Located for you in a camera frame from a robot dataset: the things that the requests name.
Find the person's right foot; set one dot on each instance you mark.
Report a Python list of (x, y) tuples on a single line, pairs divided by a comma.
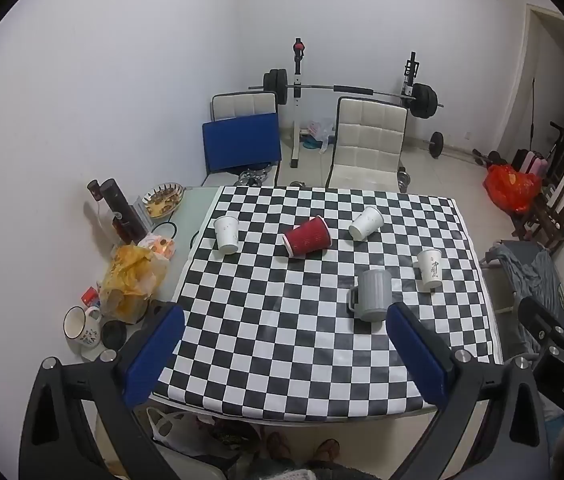
[(327, 451)]

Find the blue board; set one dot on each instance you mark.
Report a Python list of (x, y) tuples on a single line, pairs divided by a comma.
[(242, 142)]

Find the yellow plastic bag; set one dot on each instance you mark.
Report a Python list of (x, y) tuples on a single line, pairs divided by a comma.
[(129, 280)]

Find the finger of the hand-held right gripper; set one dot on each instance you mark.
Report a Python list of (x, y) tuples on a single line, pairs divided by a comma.
[(539, 317)]

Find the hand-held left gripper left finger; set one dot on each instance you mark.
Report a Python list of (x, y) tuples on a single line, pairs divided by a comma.
[(154, 357)]

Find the white barbell stand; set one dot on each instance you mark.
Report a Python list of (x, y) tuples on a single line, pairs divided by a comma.
[(296, 110)]

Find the black barbell stand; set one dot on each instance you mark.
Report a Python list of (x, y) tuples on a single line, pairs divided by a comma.
[(410, 75)]

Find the red ribbed paper cup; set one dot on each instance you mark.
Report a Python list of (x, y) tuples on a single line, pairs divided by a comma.
[(307, 242)]

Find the person's foot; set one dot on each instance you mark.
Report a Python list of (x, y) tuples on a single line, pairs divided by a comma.
[(327, 451), (279, 446)]

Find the white mug with print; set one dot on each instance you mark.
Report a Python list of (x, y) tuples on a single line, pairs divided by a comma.
[(82, 327)]

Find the small red box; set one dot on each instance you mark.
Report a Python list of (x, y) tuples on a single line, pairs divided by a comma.
[(90, 296)]

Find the pink suitcase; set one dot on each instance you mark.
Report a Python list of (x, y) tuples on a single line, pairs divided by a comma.
[(529, 162)]

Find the black white checkered tablecloth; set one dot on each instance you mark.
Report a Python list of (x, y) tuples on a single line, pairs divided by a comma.
[(312, 340)]

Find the white paper cup black print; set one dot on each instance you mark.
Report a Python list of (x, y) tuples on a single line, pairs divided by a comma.
[(430, 269)]

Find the bowl of snacks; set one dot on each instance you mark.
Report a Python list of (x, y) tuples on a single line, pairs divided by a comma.
[(163, 200)]

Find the black thermos bottle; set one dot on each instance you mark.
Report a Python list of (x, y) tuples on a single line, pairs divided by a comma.
[(122, 207)]

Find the person's left foot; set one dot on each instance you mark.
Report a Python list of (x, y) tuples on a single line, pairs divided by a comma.
[(279, 446)]

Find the black kick scooter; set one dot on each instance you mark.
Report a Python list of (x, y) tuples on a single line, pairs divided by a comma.
[(559, 145)]

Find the clear plastic bag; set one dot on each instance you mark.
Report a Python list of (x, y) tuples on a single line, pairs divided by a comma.
[(322, 130)]

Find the orange snack packet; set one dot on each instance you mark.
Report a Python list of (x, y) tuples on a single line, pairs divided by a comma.
[(157, 247)]

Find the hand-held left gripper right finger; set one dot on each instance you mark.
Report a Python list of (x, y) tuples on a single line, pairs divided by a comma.
[(419, 360)]

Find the plain white paper cup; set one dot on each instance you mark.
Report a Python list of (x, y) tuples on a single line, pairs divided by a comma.
[(226, 234), (366, 222)]

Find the barbell with black plates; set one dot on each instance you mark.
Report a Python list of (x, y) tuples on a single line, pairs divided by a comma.
[(351, 90)]

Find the white plastic bag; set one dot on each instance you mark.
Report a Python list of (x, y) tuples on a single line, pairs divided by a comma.
[(177, 427)]

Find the red plastic bag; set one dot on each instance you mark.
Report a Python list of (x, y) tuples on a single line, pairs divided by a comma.
[(511, 187)]

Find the round black lid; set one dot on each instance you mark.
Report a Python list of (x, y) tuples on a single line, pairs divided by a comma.
[(112, 333)]

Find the white padded chair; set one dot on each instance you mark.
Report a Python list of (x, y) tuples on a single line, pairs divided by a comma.
[(244, 105), (369, 140)]

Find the grey ribbed mug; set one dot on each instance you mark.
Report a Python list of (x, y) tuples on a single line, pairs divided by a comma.
[(371, 294)]

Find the grey cloth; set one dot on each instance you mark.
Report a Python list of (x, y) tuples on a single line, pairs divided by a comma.
[(536, 275)]

